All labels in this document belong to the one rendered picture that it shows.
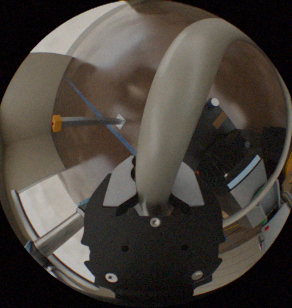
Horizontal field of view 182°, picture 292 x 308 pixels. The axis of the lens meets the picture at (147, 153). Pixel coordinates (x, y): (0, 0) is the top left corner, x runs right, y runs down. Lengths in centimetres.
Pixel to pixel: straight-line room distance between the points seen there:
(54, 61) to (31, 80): 135
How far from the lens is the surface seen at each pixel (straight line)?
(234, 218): 40
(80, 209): 69
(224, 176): 73
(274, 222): 77
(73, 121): 108
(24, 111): 644
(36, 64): 580
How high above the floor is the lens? 130
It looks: 63 degrees down
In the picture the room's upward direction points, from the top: 126 degrees counter-clockwise
